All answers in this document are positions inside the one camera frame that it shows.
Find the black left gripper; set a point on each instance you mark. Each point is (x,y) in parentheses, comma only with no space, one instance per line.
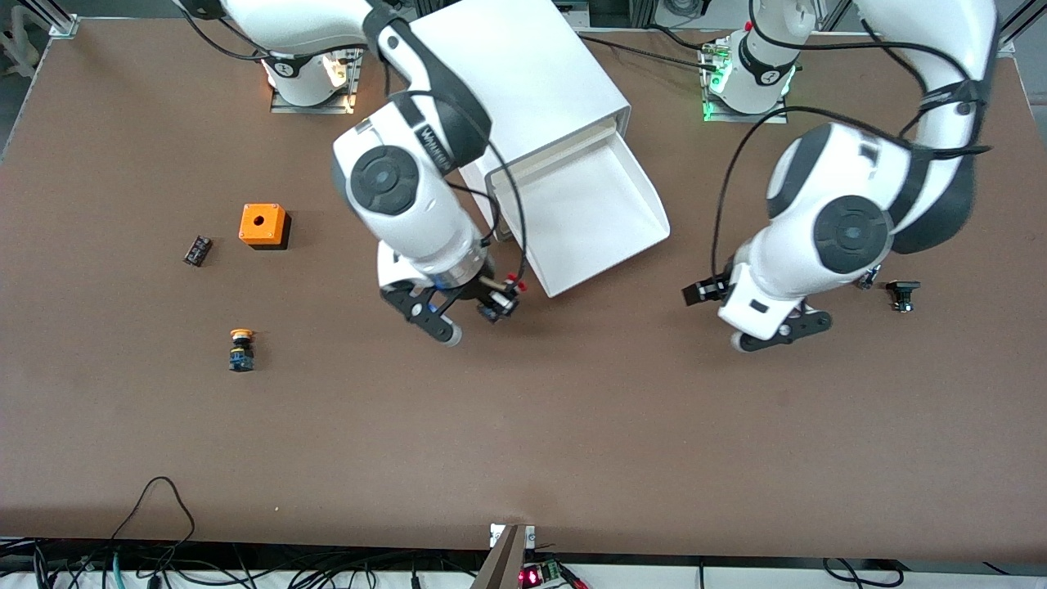
(713,290)

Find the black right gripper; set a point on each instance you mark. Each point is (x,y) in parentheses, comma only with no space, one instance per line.
(481,296)

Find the large white cabinet drawer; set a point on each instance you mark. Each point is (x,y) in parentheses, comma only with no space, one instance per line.
(589,213)

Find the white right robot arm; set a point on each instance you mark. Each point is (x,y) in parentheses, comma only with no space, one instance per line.
(409,204)

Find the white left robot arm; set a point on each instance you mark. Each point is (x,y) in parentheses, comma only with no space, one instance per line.
(851,233)

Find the white drawer cabinet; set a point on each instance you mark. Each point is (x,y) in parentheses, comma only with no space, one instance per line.
(556,74)

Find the orange button box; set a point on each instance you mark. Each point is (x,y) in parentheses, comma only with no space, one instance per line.
(263,225)

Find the yellow capped push button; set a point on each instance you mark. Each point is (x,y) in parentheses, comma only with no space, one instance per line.
(242,352)

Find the chrome metal fitting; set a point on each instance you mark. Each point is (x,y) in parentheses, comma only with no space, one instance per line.
(871,280)

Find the red display circuit board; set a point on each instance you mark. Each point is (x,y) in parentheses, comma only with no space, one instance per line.
(532,577)

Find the small dark electronic component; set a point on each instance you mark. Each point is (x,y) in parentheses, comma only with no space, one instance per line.
(197,250)

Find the black switch component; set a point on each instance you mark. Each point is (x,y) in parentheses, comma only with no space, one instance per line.
(902,287)

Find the camera stand post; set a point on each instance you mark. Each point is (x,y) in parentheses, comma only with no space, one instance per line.
(507,564)

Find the aluminium frame corner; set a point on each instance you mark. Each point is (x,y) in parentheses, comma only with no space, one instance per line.
(1008,31)
(57,20)

